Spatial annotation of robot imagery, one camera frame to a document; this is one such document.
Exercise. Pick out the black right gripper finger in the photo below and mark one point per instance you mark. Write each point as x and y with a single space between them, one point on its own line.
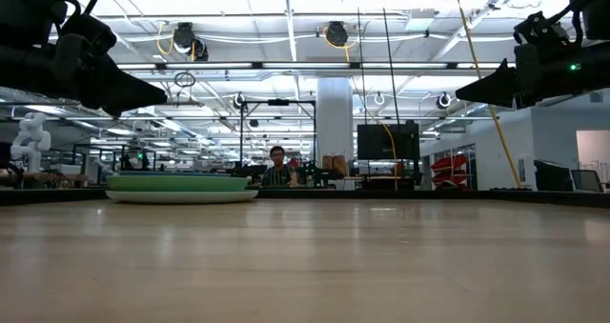
495 87

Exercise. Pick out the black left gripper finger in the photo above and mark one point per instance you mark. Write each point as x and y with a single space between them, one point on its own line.
128 92

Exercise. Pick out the opaque green plastic plate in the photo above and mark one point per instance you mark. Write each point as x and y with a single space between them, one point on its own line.
176 184

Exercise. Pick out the small white robot arm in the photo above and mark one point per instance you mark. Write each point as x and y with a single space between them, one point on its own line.
102 167

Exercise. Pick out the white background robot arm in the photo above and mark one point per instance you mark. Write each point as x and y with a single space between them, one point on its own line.
33 132

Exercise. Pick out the white ringed ceiling reel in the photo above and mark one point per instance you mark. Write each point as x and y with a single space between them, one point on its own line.
379 98
443 100
238 100

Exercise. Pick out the long ceiling light strip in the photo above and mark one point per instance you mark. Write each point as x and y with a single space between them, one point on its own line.
209 66

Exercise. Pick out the red storage bins rack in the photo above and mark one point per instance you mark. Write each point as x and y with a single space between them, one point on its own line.
450 163

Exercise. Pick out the white box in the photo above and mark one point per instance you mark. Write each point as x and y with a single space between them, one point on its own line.
66 168

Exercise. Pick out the black office chair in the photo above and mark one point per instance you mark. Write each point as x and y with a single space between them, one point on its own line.
553 176

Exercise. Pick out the wooden background table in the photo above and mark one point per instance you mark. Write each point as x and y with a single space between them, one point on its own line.
52 176

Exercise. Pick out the grey mesh office chair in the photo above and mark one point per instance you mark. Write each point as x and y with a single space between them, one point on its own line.
586 180

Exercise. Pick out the person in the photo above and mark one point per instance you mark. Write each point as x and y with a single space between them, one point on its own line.
278 156

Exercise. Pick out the white square pillar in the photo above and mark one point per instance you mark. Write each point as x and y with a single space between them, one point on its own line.
333 123

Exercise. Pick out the brown cardboard box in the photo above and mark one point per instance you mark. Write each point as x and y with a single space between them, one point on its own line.
327 163
340 163

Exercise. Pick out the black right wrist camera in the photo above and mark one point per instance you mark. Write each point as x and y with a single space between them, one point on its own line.
543 30

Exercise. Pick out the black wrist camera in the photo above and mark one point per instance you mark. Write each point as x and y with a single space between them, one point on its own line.
543 30
93 32

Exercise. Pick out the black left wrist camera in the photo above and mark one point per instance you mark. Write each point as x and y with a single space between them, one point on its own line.
93 32

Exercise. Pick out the white wall cabinet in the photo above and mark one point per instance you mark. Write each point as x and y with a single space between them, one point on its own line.
526 170

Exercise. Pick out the black metal frame rig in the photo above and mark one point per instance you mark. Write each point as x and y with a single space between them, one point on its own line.
278 102

